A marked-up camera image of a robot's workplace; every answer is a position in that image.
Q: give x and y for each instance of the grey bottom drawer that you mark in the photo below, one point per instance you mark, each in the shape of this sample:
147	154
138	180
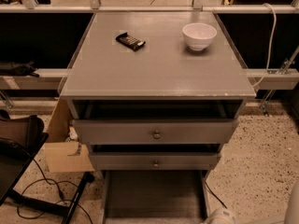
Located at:
154	197

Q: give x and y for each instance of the grey drawer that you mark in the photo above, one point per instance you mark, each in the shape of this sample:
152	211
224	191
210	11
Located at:
137	122
154	157
154	197

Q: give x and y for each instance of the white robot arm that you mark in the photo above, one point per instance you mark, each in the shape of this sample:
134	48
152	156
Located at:
291	216

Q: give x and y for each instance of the grey wooden drawer cabinet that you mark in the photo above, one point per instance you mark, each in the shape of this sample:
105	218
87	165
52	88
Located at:
163	69

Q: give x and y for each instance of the grey top drawer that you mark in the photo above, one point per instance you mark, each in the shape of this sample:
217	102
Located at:
137	122

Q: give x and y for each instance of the grey middle drawer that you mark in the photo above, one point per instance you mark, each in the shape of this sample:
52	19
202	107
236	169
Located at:
154	157

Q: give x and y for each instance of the black snack bar wrapper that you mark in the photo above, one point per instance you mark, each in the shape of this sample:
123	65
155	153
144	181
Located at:
130	42

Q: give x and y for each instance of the white ceramic bowl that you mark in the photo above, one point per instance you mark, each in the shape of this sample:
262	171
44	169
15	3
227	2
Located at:
198	36

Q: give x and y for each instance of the cardboard box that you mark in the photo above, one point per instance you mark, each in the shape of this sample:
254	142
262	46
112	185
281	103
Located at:
63	152

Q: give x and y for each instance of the aluminium frame rail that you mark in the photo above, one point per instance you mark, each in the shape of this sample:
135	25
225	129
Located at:
149	8

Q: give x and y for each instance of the black cloth on rail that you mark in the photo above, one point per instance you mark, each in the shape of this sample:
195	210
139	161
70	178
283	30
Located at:
17	69

